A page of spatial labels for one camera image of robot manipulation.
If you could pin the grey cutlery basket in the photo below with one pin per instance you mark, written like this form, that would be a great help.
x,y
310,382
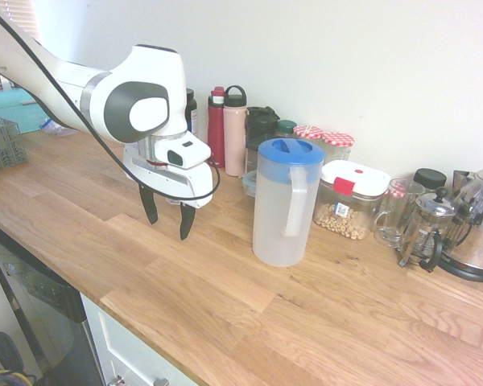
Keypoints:
x,y
8,140

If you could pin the small jar red checked lid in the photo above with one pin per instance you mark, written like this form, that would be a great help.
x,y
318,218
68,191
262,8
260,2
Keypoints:
x,y
397,194

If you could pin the glass french press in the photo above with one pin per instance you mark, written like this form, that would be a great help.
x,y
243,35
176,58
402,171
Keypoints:
x,y
426,227

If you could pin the clear glass mug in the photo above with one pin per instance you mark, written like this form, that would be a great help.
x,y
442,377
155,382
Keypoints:
x,y
398,219

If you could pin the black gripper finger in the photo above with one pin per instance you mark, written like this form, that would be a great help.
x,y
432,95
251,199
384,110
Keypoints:
x,y
187,221
149,207

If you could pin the glass and steel kettle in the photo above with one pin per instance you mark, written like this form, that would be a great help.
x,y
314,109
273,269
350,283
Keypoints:
x,y
475,241

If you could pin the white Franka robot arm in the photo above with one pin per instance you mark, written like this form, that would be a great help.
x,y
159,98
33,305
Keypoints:
x,y
104,80

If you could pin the red water bottle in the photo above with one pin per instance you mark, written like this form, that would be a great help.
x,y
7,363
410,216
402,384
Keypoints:
x,y
216,132

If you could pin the pink water bottle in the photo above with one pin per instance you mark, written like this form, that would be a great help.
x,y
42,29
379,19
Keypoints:
x,y
234,140

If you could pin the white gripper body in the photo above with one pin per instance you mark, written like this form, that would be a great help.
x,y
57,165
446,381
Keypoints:
x,y
173,183

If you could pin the steel dishwasher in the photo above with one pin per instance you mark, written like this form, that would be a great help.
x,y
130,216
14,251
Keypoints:
x,y
44,321

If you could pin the white cabinet drawer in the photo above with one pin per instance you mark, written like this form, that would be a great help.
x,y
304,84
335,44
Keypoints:
x,y
120,342

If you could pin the window blind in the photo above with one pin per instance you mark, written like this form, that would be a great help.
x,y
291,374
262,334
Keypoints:
x,y
26,16

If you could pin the cereal container with white lid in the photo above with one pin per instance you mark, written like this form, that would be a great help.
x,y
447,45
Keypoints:
x,y
346,217

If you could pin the jar with black lid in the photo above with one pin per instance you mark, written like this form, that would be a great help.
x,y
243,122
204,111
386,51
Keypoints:
x,y
428,177

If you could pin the glass container teal lid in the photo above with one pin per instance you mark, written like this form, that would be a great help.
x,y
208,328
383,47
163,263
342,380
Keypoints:
x,y
249,185

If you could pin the clear pitcher with blue lid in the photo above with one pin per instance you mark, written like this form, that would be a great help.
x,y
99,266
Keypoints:
x,y
273,225

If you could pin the jar with green lid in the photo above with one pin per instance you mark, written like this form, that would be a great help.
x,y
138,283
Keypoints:
x,y
286,128

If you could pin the teal storage box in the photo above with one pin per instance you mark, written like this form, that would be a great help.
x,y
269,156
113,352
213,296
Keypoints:
x,y
12,108

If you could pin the black shaker bottle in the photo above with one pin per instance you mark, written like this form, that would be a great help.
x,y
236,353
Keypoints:
x,y
258,125

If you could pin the glass jar red checked lid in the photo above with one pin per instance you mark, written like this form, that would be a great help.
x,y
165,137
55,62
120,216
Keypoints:
x,y
308,132
338,141

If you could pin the clear zip bag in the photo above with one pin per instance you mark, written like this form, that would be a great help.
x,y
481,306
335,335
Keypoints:
x,y
56,128

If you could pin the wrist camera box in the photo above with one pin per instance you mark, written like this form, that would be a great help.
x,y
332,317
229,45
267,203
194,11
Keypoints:
x,y
185,149

